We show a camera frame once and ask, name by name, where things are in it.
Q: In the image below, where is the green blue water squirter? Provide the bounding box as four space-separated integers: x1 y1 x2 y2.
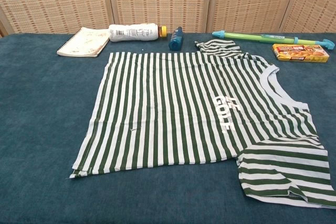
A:
212 30 335 50

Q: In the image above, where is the blue felt table cover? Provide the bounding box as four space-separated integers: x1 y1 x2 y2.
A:
0 33 336 224

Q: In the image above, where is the blue bottle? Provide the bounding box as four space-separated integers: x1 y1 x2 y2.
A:
168 26 184 51

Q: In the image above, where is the yellow curry box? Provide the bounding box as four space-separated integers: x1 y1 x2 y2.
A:
271 43 330 63

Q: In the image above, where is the white spiral notebook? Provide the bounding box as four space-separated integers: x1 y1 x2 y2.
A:
56 26 110 58

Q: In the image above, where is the white bottle yellow cap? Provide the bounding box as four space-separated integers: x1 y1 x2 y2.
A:
108 23 168 42

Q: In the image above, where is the green white striped T-shirt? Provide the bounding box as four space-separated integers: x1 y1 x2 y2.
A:
68 39 336 209

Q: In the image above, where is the woven folding screen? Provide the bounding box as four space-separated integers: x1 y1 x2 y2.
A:
0 0 336 38

